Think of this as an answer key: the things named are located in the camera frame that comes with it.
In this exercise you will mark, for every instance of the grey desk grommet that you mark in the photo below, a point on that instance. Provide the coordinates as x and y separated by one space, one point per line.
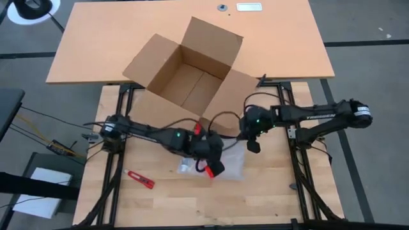
222 7

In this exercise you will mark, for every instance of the black stand foot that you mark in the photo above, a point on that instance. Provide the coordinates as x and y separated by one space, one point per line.
32 8

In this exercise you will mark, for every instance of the black power adapter box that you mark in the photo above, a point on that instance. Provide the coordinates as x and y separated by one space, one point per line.
59 147

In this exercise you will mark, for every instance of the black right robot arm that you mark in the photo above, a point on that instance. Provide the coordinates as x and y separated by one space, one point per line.
319 115

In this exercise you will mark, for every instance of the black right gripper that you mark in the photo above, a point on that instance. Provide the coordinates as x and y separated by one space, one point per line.
259 119

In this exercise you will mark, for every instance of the white desk plate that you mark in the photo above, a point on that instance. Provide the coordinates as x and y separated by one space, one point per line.
249 7

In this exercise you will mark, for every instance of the small dark grey scrap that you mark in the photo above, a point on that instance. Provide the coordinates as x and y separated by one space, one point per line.
293 186

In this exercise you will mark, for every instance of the silver mounting bracket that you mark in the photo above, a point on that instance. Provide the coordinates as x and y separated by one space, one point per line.
291 133
89 137

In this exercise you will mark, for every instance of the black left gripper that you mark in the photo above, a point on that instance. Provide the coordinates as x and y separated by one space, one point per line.
207 147

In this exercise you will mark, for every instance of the black side table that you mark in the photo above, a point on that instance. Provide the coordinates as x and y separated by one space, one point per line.
9 108

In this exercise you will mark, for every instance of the brown cardboard box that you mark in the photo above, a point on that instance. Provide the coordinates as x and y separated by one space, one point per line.
191 83

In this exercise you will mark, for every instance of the white round floor base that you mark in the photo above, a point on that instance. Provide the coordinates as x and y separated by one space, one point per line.
33 22

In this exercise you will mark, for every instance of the light wooden desk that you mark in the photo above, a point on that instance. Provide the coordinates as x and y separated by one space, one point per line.
96 41

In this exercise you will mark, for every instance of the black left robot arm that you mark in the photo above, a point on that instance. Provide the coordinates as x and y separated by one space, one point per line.
153 134

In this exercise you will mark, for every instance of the white board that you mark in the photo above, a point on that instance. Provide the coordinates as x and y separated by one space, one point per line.
38 207

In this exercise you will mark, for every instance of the white translucent zip pouch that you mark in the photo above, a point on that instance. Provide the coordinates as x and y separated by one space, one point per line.
233 163

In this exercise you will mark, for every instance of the red box cutter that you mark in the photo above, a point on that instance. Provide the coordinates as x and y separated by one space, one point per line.
140 179

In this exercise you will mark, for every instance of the black clamp knob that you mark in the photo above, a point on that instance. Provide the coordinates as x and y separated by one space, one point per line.
262 80

